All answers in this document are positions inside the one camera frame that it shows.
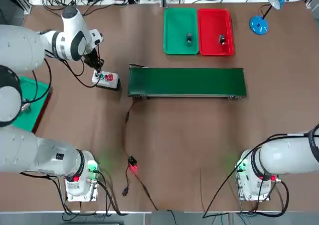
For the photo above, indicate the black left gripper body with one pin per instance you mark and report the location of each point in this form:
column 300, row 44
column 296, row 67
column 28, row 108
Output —
column 91, row 57

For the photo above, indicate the grey push-button control box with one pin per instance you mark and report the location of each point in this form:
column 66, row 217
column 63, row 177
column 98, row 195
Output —
column 112, row 81

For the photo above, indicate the green-capped push-button part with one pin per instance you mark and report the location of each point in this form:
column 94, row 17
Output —
column 189, row 39

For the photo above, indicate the red-capped push-button part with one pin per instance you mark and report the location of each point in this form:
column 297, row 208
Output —
column 222, row 39

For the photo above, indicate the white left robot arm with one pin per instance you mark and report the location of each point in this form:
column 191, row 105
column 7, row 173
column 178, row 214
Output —
column 25, row 145

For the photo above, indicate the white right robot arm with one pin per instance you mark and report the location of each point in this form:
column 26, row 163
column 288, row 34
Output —
column 281, row 155

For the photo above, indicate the green tray holding spare parts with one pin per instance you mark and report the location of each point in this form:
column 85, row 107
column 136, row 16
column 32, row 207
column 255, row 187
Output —
column 32, row 115

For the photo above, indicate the spare push-button part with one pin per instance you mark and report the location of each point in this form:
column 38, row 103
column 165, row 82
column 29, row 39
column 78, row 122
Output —
column 26, row 108

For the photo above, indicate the green belt conveyor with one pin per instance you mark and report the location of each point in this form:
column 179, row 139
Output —
column 187, row 81

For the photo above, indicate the large green plastic tray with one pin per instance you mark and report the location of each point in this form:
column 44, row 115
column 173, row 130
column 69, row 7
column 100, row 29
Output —
column 177, row 23

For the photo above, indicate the small black power module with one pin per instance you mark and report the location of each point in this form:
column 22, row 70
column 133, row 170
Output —
column 132, row 161

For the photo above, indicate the red plastic tray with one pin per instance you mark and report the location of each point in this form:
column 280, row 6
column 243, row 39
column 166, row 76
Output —
column 211, row 23

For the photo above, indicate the blue desk lamp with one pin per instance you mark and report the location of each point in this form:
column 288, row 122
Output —
column 259, row 26

